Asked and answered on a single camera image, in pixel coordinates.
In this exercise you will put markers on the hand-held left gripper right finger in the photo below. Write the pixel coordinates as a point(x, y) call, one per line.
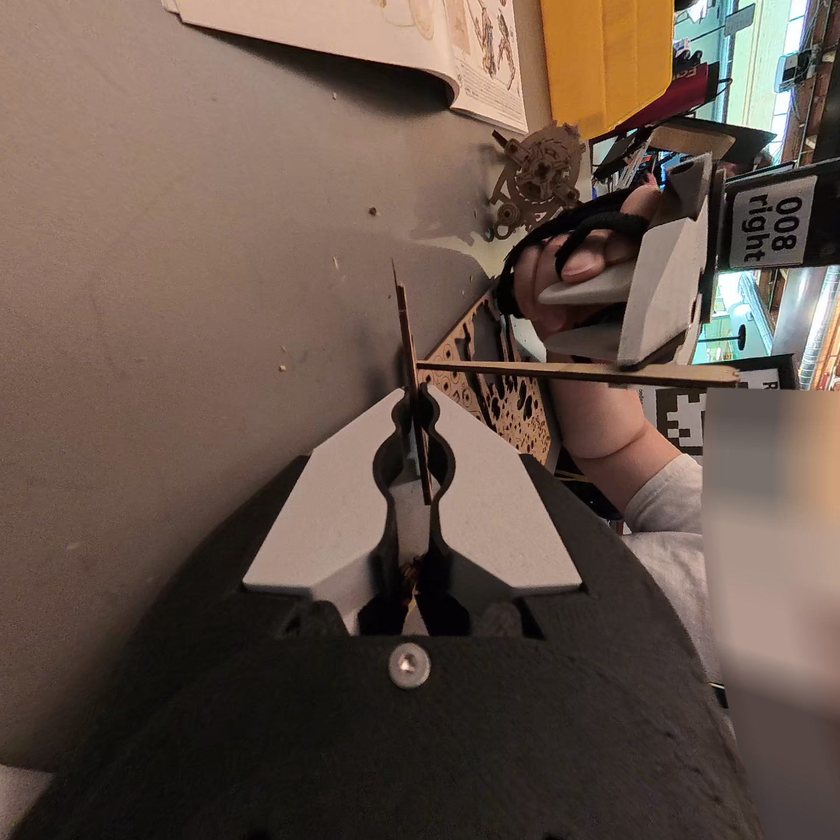
point(505, 525)

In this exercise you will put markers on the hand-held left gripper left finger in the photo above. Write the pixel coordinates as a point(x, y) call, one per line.
point(315, 525)

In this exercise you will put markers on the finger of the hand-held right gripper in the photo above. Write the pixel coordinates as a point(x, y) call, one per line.
point(669, 295)

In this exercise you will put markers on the laser-cut wooden sheet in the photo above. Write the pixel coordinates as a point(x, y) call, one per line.
point(531, 433)

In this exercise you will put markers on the forked wooden model part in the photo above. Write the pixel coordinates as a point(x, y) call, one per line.
point(558, 372)

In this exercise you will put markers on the person's right forearm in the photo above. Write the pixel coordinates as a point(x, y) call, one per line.
point(590, 426)

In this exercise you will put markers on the person's right hand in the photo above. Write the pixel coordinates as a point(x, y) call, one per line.
point(558, 262)

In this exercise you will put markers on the black framed marker sign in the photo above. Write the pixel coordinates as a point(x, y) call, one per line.
point(676, 420)

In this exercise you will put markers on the brown cardboard board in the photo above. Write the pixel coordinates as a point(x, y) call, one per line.
point(695, 141)

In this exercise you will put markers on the wooden gear assembly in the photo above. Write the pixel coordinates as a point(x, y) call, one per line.
point(541, 174)

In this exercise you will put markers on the red cloth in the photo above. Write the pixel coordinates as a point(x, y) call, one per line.
point(682, 92)

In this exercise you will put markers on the yellow plastic bin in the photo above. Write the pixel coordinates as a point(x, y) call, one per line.
point(604, 59)

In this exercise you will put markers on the illustrated instruction booklet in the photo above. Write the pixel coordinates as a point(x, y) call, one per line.
point(361, 33)

